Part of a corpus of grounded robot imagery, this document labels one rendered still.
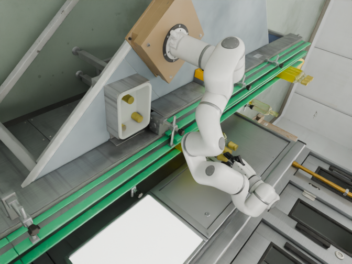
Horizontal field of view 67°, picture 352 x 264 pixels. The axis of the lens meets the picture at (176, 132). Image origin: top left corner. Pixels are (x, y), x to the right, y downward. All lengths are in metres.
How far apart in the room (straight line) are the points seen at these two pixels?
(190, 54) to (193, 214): 0.67
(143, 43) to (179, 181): 0.67
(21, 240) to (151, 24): 0.83
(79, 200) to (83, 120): 0.30
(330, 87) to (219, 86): 6.48
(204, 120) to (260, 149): 0.88
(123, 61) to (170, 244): 0.73
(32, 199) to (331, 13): 6.60
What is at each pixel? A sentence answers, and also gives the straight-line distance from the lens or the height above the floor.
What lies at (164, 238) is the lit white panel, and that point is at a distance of 1.14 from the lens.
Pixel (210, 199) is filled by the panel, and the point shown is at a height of 1.21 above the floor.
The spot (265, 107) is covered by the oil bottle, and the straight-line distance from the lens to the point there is 1.91.
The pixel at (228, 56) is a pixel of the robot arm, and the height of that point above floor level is 1.14.
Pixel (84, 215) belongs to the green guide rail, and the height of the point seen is 0.94.
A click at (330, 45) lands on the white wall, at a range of 7.04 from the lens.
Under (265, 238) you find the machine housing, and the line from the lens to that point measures 1.29.
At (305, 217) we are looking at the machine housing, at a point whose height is 1.58.
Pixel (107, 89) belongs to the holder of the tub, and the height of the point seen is 0.77.
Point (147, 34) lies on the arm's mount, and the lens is 1.02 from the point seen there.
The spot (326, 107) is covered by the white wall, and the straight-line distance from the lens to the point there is 7.47.
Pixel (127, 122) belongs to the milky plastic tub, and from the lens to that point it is 1.21.
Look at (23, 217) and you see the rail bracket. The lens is 0.89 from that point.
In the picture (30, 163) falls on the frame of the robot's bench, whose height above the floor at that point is 0.64.
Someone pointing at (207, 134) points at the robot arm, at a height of 1.21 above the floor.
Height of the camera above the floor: 1.51
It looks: 27 degrees down
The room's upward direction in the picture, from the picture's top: 122 degrees clockwise
